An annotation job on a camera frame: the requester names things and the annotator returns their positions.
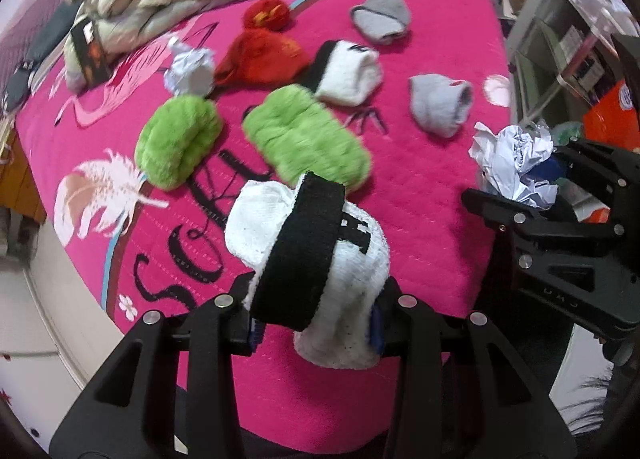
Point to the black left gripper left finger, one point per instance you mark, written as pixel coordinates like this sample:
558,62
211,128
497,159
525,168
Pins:
128,408

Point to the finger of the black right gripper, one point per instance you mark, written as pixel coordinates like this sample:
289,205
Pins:
498,212
611,174

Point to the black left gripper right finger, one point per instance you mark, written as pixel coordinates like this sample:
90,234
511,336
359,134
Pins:
462,391

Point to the white paper ball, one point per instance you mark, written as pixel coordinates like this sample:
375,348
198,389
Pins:
505,158

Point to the grey sock red mark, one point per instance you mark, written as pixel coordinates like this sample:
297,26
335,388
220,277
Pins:
438,104

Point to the white black sock ball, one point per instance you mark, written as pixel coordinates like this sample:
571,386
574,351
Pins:
319,261

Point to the green fluffy sock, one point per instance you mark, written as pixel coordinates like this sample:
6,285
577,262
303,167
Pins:
295,134
178,136

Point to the grey sock ball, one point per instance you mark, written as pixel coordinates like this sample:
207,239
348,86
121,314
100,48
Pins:
381,21

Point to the white green shelf unit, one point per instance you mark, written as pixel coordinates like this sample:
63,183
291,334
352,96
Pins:
561,55

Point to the pink quilted bedspread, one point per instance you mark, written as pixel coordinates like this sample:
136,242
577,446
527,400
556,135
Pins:
166,251

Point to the large red sock ball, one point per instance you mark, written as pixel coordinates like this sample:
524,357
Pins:
260,57

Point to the small red sock ball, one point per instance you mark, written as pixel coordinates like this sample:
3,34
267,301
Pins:
273,15

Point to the crumpled paper on bed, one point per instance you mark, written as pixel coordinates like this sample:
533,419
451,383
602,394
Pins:
191,71

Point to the black book on bed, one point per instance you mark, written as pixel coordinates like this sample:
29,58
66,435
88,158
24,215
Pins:
94,67

